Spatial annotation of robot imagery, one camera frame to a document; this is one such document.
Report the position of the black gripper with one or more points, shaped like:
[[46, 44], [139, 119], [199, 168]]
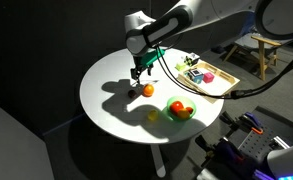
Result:
[[140, 63]]

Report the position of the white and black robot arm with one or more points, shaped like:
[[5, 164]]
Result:
[[166, 26]]

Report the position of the translucent green plastic bowl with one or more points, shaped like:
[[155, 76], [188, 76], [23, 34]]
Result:
[[170, 114]]

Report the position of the dark red toy plum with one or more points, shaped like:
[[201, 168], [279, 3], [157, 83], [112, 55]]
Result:
[[132, 93]]

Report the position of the lime green cube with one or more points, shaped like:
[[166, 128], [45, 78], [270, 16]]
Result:
[[180, 66]]

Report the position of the pale yellow toy lemon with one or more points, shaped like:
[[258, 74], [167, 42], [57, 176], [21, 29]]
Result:
[[152, 115]]

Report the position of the red toy fruit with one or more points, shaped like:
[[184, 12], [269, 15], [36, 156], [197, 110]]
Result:
[[176, 106]]

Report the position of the black and white cube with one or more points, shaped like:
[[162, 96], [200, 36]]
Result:
[[192, 59]]

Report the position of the blue black white patterned cube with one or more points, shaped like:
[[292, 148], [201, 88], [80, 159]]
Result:
[[196, 76]]

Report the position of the yellow toy fruit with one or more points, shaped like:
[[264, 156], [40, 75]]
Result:
[[183, 114]]

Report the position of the small orange toy fruit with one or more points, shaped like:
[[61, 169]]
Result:
[[190, 109]]

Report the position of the pink cube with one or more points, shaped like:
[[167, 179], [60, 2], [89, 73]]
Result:
[[208, 77]]

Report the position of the wooden tray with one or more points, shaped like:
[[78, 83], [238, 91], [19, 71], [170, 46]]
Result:
[[220, 85]]

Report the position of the purple and black clamp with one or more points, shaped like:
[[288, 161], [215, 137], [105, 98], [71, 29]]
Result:
[[229, 150]]

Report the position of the wooden chair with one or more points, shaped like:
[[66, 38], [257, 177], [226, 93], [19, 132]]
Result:
[[262, 56]]

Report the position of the perforated metal board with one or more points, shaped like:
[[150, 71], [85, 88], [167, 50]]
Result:
[[264, 143]]

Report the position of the white base with blue light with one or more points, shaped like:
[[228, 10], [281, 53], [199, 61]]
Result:
[[287, 161]]

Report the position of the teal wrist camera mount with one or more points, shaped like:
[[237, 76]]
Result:
[[154, 56]]

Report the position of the white table pedestal base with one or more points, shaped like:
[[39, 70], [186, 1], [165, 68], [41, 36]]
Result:
[[158, 163]]

